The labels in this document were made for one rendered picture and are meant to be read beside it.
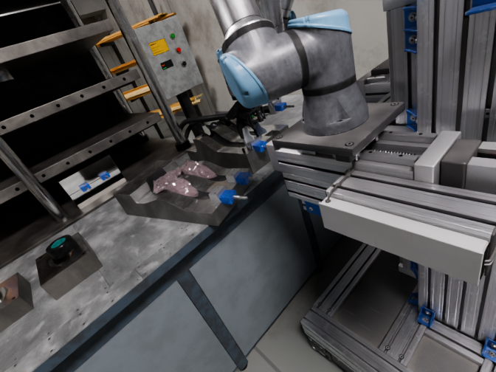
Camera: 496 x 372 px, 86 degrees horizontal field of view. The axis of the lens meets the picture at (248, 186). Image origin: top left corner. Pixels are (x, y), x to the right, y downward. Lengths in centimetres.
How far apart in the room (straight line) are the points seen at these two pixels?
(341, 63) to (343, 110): 9
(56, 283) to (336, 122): 90
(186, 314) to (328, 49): 92
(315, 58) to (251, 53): 12
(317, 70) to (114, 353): 94
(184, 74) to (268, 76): 138
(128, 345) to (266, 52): 90
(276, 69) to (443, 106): 37
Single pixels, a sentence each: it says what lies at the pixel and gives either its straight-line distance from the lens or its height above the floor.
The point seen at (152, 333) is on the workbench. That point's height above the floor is 57.
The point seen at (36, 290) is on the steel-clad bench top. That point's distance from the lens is 118.
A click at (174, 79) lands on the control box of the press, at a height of 116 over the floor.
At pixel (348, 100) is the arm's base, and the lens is 62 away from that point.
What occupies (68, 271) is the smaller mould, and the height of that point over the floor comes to 86.
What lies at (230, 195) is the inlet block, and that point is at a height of 87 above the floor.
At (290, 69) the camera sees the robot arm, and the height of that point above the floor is 120.
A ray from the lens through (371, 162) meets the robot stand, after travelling 61.
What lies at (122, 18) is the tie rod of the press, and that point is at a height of 151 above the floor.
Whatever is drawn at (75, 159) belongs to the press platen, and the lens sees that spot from 161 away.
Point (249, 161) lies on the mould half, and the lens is 104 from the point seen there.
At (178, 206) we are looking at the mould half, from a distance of 93.
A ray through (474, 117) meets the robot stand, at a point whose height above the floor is 100.
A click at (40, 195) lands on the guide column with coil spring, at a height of 95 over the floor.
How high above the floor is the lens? 129
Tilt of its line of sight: 29 degrees down
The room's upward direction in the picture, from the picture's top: 21 degrees counter-clockwise
